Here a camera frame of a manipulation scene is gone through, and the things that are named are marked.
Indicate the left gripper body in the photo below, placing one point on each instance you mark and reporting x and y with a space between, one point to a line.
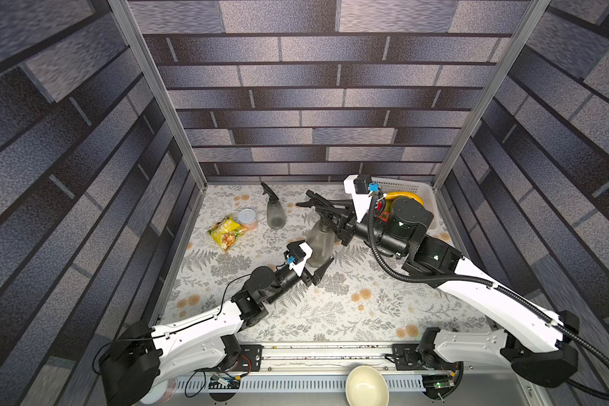
305 278

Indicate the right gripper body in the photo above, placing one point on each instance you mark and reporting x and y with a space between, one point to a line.
342 223

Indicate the black spray nozzle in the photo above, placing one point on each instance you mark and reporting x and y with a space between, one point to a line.
319 203
267 190

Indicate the grey spray bottle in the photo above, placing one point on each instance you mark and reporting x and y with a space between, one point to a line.
321 239
276 216

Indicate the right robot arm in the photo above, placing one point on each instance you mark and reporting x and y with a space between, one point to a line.
527 341

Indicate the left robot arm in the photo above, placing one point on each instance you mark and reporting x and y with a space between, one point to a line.
143 359

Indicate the yellow banana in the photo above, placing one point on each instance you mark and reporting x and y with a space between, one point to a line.
391 196

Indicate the pink tin can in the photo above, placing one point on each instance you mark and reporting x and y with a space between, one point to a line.
248 218

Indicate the white plastic basket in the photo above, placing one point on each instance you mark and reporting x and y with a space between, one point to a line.
424 191

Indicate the yellow snack packet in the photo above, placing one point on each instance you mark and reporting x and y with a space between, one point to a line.
226 232

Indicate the cream bowl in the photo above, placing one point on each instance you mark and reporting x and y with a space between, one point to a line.
365 386

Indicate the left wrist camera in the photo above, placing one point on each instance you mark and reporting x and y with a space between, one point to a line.
297 254

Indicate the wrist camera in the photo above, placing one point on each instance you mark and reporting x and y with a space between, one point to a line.
297 254
362 187

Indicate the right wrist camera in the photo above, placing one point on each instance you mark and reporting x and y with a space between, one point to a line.
362 187

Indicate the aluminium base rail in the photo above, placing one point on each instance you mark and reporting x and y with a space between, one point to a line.
330 355

